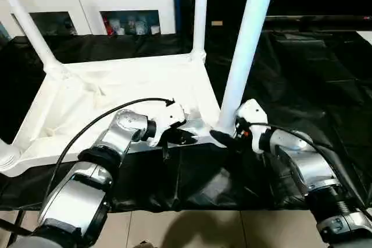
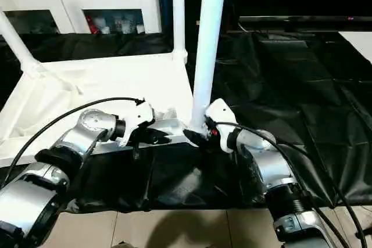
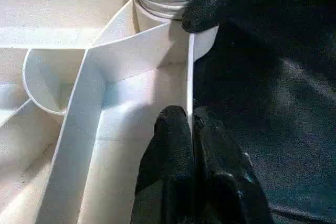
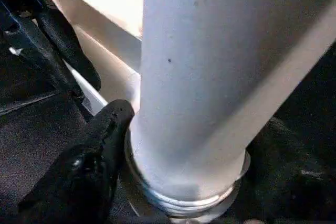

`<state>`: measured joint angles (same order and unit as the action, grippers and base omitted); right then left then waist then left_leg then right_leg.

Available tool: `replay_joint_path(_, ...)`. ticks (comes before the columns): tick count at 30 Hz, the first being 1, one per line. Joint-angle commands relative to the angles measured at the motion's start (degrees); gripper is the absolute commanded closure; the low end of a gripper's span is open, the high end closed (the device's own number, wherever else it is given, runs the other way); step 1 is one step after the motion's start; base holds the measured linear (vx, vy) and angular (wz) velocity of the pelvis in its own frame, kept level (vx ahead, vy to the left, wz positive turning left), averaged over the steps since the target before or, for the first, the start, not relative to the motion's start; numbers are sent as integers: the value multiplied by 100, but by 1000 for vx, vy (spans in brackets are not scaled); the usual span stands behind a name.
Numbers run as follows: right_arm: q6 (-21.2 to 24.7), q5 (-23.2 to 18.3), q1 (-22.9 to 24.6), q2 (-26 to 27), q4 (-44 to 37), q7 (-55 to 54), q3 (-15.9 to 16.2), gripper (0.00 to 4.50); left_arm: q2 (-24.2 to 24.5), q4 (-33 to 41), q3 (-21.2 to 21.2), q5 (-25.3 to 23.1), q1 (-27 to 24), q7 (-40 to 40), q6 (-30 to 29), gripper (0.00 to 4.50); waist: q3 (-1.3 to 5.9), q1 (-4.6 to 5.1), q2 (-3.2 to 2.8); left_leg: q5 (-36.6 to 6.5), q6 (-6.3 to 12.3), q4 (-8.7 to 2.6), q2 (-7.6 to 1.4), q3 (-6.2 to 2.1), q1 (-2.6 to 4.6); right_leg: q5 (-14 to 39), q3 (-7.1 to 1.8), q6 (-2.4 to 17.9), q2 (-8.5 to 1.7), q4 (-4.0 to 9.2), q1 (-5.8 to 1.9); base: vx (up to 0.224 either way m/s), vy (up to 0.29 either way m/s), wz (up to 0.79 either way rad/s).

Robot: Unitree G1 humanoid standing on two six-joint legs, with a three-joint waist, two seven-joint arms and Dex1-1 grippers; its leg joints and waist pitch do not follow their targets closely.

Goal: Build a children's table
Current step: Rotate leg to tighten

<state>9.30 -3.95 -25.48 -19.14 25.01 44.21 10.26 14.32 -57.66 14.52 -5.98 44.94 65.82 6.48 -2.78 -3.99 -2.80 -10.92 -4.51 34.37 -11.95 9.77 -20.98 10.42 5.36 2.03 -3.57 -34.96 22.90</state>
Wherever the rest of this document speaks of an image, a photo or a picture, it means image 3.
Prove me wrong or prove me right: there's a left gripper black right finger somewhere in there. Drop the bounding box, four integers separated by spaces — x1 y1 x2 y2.
193 105 275 224

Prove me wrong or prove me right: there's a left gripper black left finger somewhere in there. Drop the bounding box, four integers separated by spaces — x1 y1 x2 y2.
131 105 195 224

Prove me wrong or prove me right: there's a white plastic table top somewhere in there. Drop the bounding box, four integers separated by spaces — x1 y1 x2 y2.
0 0 218 224

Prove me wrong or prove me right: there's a black glossy mat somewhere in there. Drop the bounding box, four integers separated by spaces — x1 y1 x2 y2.
193 0 336 224

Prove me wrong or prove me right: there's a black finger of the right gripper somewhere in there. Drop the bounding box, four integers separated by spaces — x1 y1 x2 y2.
181 0 276 33

